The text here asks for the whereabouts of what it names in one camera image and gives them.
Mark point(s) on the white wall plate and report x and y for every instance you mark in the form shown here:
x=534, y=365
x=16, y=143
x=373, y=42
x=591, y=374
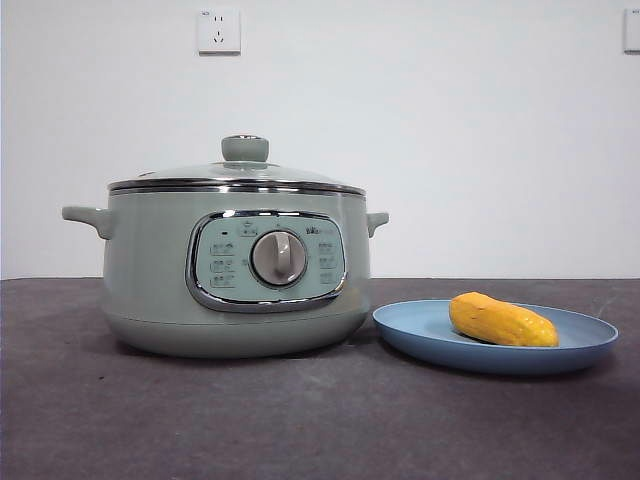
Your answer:
x=633, y=30

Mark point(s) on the blue round plate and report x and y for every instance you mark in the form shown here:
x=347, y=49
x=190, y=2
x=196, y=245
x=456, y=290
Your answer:
x=415, y=325

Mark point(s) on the pale green electric steamer pot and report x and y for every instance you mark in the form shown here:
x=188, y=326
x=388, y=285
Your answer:
x=150, y=265

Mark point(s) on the glass lid with green knob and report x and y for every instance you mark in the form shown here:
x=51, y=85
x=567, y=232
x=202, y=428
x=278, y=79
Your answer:
x=245, y=172

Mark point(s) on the white wall socket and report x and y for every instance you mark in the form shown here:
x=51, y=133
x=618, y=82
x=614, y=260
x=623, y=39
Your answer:
x=220, y=30

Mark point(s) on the yellow corn cob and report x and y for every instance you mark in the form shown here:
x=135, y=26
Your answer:
x=500, y=320

